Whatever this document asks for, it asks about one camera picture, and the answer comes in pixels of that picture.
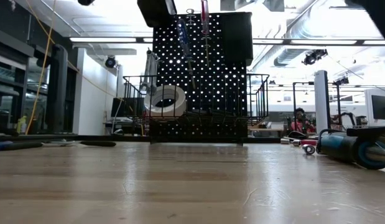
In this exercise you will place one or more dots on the small blue screwdriver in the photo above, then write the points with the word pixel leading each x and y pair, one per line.
pixel 1 145

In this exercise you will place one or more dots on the ceiling light bar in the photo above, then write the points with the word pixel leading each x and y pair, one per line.
pixel 102 39
pixel 319 42

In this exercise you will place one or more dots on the black ceiling fixture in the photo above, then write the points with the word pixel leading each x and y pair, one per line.
pixel 315 57

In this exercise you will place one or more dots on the large blue clear screwdriver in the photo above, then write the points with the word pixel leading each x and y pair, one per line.
pixel 183 37

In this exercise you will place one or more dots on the tall black plastic bin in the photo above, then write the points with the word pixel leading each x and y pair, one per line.
pixel 237 37

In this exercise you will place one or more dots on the wide black plastic bin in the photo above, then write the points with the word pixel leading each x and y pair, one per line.
pixel 151 12

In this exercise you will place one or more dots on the red clear screwdriver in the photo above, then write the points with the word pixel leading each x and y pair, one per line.
pixel 205 18

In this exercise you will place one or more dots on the white tower fan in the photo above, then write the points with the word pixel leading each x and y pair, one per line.
pixel 321 99

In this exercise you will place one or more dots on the grey ventilation duct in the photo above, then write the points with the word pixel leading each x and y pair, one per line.
pixel 288 57

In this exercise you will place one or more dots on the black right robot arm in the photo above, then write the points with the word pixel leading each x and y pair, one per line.
pixel 378 15

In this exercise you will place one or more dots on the dark storage shelf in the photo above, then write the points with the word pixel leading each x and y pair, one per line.
pixel 8 77

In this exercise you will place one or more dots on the silver pegboard hook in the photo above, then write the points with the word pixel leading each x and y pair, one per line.
pixel 190 15

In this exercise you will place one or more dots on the black blue grip screwdriver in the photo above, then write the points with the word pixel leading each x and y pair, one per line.
pixel 341 147

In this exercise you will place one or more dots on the person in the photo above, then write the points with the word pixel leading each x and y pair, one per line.
pixel 301 119

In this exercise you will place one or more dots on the yellow green bottle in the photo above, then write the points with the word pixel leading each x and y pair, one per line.
pixel 21 124

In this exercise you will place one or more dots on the black pipe frame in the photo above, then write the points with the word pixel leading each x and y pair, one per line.
pixel 294 96

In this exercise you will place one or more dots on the round black lamp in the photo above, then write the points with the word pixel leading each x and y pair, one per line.
pixel 110 61

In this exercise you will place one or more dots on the white tape roll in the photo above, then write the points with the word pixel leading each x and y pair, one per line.
pixel 179 107

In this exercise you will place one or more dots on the black pegboard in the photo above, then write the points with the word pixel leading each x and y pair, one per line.
pixel 217 93

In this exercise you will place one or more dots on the small silver socket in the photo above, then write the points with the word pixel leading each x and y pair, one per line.
pixel 296 143
pixel 285 141

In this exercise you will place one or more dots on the black computer monitor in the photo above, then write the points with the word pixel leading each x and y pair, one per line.
pixel 382 107
pixel 127 107

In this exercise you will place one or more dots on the black tripod stand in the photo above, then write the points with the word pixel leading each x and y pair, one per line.
pixel 338 102

